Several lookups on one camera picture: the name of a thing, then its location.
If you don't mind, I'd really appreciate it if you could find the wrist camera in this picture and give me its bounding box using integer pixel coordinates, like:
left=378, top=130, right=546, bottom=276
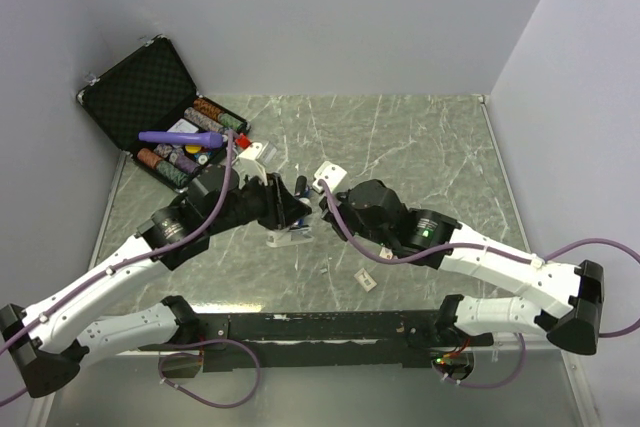
left=311, top=161, right=350, bottom=194
left=235, top=134, right=277, bottom=185

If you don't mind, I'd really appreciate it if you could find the blue stapler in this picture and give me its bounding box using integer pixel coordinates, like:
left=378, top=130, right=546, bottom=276
left=293, top=175, right=311, bottom=228

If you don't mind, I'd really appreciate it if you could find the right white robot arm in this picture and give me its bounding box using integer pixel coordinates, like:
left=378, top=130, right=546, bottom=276
left=317, top=180, right=604, bottom=356

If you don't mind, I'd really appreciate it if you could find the staple box with red label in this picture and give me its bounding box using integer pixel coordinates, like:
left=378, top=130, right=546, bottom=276
left=379, top=247, right=396, bottom=265

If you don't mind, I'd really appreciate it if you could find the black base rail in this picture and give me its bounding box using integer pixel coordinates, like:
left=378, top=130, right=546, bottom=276
left=137, top=309, right=496, bottom=373

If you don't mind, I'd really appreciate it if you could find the white stapler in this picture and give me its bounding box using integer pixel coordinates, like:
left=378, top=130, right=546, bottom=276
left=266, top=227, right=314, bottom=248

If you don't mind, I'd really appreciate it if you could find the small white staple box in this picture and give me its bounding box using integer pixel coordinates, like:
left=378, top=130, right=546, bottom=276
left=354, top=268, right=377, bottom=292

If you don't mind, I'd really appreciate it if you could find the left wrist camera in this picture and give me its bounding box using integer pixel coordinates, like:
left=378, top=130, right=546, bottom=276
left=235, top=134, right=277, bottom=185

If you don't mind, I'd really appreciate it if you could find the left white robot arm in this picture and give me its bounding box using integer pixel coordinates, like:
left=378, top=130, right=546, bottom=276
left=1, top=166, right=311, bottom=398

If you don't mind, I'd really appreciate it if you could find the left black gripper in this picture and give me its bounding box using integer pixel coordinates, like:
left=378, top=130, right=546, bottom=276
left=206, top=168, right=311, bottom=235

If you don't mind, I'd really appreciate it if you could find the black poker chip case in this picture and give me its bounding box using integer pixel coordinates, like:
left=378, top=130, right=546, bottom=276
left=77, top=35, right=250, bottom=191

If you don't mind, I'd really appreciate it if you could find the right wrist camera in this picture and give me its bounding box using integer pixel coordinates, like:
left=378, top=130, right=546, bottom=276
left=311, top=161, right=350, bottom=194

